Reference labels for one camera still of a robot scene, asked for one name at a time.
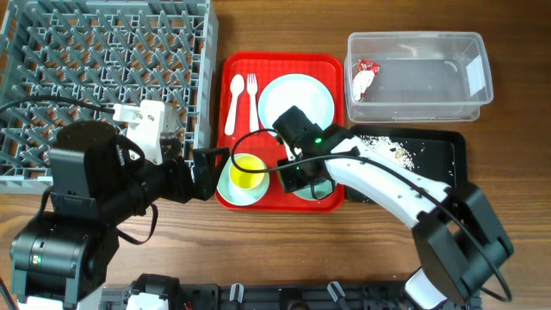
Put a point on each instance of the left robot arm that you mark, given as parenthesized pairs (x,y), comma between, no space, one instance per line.
(100,179)

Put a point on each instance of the green bowl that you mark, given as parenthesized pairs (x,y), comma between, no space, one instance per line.
(315,192)

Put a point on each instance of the clear plastic bin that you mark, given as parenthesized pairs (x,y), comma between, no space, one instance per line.
(425,76)

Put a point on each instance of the rice and food leftovers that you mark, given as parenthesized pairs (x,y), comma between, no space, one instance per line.
(429,158)

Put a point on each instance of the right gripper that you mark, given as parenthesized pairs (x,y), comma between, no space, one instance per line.
(290,182)

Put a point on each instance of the white plastic spoon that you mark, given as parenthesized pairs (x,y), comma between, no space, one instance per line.
(237,86)

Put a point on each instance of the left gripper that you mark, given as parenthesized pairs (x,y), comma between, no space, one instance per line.
(204,183)

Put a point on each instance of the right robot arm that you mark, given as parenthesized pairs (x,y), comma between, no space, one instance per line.
(460,242)

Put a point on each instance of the white plastic fork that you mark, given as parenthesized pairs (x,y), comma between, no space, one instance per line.
(252,89)

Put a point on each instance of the small light blue saucer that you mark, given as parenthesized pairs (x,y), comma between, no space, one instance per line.
(232,194)

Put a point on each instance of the black waste tray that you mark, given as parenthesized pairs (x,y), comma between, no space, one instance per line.
(455,139)

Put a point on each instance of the red snack wrapper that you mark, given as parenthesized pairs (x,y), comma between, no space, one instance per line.
(366,71)

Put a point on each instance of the yellow cup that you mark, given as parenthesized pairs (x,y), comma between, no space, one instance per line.
(246,180)

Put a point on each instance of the red plastic tray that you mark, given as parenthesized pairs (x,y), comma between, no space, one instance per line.
(272,69)

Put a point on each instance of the grey dishwasher rack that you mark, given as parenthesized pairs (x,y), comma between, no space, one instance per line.
(69,61)

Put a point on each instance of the large light blue plate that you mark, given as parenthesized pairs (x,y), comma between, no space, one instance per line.
(306,93)

